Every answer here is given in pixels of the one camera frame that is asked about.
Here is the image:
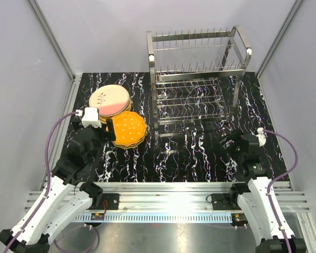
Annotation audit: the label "orange dotted scalloped plate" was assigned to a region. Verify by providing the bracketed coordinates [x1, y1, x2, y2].
[112, 111, 146, 145]

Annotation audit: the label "pink dotted scalloped plate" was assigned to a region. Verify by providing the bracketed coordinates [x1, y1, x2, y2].
[112, 134, 146, 150]

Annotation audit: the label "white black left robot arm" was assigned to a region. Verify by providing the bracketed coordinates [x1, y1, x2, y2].
[0, 119, 116, 252]

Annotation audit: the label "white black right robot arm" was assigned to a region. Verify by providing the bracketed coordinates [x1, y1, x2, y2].
[219, 128, 307, 252]

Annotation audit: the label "tan plates under leaf plate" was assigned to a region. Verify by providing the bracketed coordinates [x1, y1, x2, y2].
[99, 99, 133, 124]

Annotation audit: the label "stainless steel dish rack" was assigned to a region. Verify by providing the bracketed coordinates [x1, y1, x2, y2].
[146, 25, 252, 134]

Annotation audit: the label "beige pink leaf plate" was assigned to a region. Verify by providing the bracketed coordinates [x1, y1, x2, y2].
[89, 84, 130, 116]

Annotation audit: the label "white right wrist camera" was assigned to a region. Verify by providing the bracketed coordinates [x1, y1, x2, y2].
[256, 128, 266, 147]

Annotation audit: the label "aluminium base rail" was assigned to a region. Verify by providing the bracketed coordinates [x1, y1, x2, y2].
[24, 181, 310, 212]

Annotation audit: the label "white slotted cable duct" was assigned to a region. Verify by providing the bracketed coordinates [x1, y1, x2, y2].
[73, 212, 232, 223]

